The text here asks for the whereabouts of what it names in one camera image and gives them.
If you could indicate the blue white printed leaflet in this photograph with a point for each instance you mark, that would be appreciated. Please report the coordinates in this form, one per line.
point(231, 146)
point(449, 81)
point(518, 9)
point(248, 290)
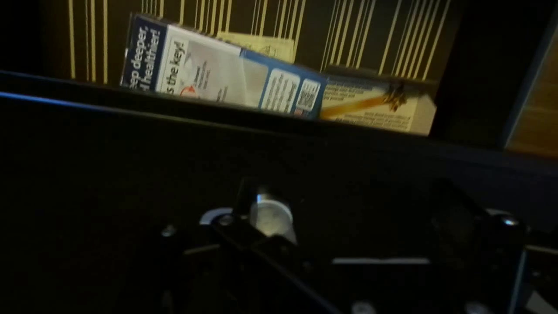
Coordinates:
point(203, 67)

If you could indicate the cream printed card box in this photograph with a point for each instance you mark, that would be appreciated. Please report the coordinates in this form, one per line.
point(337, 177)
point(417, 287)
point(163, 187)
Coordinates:
point(377, 107)

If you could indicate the black dresser drawer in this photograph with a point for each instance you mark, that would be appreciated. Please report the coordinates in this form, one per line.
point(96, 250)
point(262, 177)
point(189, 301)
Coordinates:
point(480, 71)

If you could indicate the clear plastic cup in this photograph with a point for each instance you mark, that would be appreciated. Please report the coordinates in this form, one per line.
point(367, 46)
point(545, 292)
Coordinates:
point(273, 219)

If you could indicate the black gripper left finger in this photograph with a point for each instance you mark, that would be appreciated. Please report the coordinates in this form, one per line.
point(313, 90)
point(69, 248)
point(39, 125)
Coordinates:
point(250, 268)

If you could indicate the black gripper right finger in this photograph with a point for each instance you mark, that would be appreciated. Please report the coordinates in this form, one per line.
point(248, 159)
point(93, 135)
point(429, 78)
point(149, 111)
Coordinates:
point(477, 255)

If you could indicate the black wooden dresser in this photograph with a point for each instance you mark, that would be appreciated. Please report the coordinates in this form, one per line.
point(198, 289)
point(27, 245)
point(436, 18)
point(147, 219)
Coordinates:
point(116, 175)

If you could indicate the brown striped drawer liner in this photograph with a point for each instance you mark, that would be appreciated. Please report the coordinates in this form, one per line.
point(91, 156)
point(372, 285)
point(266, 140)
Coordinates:
point(349, 36)

